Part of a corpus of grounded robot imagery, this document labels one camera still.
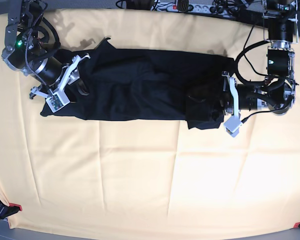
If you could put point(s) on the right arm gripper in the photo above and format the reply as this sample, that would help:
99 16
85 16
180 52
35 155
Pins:
56 76

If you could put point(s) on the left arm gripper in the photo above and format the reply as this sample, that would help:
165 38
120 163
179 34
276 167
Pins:
236 97

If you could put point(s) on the dark navy T-shirt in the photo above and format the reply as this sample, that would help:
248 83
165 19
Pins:
147 84

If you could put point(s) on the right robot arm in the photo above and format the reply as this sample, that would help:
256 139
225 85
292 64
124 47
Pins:
33 47

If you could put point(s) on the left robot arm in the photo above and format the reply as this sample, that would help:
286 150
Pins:
277 92

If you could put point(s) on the white power strip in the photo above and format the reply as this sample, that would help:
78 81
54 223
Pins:
218 7

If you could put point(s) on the yellow table cloth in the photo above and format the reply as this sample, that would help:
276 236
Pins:
145 179

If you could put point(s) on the red black clamp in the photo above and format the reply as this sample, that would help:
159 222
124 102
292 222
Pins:
9 210

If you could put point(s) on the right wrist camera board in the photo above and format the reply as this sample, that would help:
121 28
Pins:
56 100

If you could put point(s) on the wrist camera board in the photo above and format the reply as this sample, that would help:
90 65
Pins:
232 126
56 100

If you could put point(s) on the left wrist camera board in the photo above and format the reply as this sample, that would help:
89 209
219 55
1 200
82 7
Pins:
232 126

